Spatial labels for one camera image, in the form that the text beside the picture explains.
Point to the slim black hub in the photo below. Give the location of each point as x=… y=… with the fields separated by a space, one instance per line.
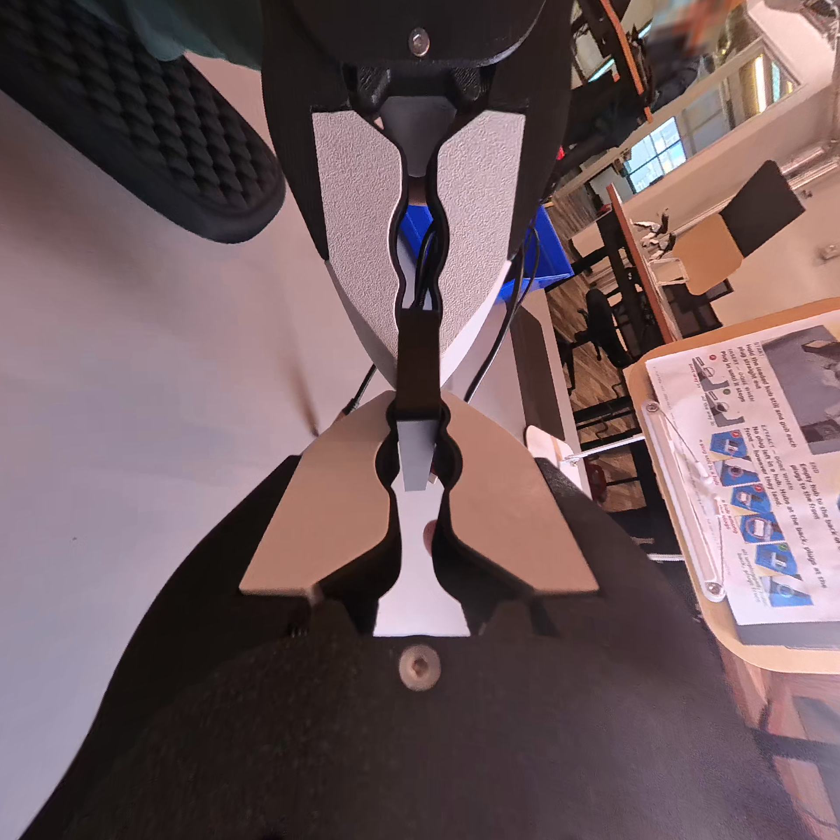
x=420 y=367

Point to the black office chair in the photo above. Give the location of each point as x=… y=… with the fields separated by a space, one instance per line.
x=604 y=328

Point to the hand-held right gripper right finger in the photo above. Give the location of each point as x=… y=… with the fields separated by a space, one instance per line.
x=518 y=518

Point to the blue plastic bin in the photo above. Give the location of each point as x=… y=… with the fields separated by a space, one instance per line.
x=544 y=256

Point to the wooden desk with black legs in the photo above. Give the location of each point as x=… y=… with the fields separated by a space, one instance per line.
x=630 y=249

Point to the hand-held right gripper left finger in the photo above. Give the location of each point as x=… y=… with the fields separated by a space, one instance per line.
x=321 y=518

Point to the person's left forearm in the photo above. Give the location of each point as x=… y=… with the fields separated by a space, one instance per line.
x=197 y=33

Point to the wooden stand with black sheet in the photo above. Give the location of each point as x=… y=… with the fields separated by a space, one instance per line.
x=761 y=210

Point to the person's right hand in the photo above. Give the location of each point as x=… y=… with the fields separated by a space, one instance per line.
x=430 y=538

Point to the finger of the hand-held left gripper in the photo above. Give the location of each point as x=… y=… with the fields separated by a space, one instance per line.
x=485 y=197
x=354 y=197

